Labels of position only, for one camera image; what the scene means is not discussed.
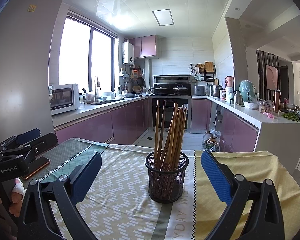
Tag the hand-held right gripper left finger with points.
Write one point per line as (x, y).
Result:
(90, 171)

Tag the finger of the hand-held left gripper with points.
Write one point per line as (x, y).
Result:
(27, 134)
(47, 140)

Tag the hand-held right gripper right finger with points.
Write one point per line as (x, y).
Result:
(215, 177)

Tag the black mesh utensil holder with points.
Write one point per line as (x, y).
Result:
(165, 190)

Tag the bunch of wooden chopsticks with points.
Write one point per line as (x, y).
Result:
(176, 130)

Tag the person's left hand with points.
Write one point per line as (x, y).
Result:
(17, 196)

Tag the black smartphone orange case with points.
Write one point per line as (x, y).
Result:
(38, 166)

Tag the green patterned tablecloth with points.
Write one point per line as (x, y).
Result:
(120, 175)

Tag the plastic bags with groceries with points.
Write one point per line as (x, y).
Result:
(215, 138)

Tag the white microwave oven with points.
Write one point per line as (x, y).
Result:
(62, 98)

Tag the yellow cloth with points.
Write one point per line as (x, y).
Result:
(260, 165)

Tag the grey refrigerator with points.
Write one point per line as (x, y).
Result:
(22, 80)

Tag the built-in black oven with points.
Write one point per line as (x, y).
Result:
(188, 122)

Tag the pink kitchen base cabinets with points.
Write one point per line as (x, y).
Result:
(127, 122)

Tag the steel kitchen faucet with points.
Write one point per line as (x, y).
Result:
(96, 85)

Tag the white bowl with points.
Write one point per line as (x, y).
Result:
(250, 105)

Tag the steel thermos flask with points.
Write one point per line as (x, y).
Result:
(237, 97)

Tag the clear plastic food container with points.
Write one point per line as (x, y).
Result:
(265, 108)

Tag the stainless steel stockpot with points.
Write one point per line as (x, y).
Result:
(216, 91)

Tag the silver rice cooker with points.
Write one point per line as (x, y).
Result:
(200, 90)

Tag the kitchen window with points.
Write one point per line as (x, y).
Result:
(75, 55)

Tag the mint green appliance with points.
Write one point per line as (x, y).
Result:
(247, 90)

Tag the black pot glass lid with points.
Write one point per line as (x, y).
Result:
(180, 90)
(160, 90)

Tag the pink kettle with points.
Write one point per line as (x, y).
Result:
(229, 82)

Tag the green leafy vegetables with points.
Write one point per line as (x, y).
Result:
(291, 117)

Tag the copper tumbler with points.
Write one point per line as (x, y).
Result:
(277, 101)

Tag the steel range hood stove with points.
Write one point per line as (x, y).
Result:
(172, 79)

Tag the white water heater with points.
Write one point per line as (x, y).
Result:
(128, 52)

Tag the yellow fridge sticker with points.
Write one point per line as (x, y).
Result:
(32, 8)

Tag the ceiling light panel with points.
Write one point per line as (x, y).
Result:
(163, 17)

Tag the wall rack with cutting boards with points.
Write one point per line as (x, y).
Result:
(206, 70)

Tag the framed wall picture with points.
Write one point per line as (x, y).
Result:
(271, 77)

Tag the pink wall cabinet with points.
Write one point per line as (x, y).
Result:
(147, 47)

